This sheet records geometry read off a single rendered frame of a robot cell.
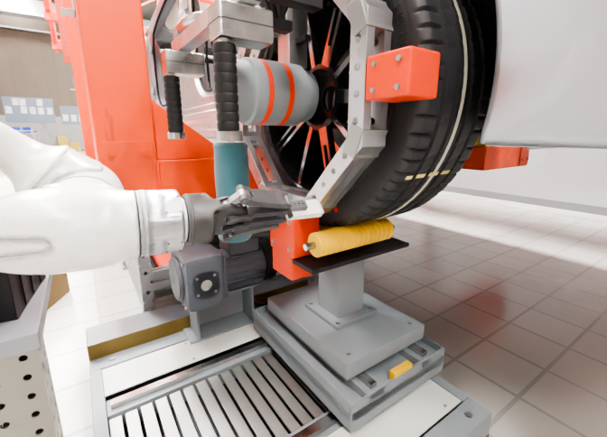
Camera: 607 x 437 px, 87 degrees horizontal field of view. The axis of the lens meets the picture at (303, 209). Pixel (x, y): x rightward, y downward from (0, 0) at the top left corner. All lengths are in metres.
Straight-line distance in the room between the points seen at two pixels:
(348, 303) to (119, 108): 0.88
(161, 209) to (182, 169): 0.71
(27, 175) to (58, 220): 0.16
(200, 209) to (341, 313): 0.64
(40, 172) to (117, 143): 0.56
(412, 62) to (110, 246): 0.47
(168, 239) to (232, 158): 0.42
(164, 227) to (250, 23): 0.33
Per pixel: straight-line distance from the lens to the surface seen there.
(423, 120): 0.62
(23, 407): 1.01
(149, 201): 0.45
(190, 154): 1.17
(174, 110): 0.86
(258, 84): 0.70
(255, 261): 1.12
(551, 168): 4.32
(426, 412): 1.01
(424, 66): 0.56
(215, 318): 1.30
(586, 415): 1.32
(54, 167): 0.57
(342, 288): 0.96
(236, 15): 0.56
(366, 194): 0.70
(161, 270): 1.33
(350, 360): 0.87
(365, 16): 0.61
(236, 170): 0.83
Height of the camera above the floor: 0.76
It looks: 13 degrees down
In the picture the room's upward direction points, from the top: straight up
